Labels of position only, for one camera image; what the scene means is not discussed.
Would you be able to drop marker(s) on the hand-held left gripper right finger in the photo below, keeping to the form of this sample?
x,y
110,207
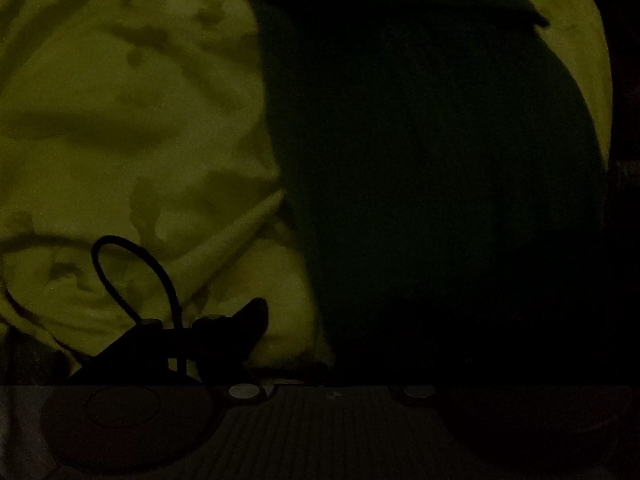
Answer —
x,y
415,330

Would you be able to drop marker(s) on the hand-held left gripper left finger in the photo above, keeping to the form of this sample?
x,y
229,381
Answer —
x,y
250,322

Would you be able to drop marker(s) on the dark green garment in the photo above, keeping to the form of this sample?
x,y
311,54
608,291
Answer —
x,y
425,150

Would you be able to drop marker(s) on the light leaf-patterned bed sheet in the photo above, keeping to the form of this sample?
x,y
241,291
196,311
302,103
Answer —
x,y
135,125

